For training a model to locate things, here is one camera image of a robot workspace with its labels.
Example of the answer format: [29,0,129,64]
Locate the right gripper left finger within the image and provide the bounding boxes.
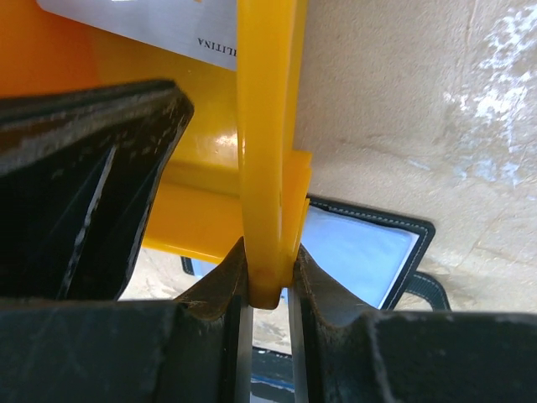
[1,241,253,402]

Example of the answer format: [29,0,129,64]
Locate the black leather card holder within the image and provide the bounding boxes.
[180,195,450,311]

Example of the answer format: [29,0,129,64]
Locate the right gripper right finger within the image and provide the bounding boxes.
[289,249,536,402]

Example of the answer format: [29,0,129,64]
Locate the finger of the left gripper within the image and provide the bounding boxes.
[1,80,194,301]

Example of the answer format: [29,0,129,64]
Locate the yellow plastic bin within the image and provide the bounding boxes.
[1,1,311,309]

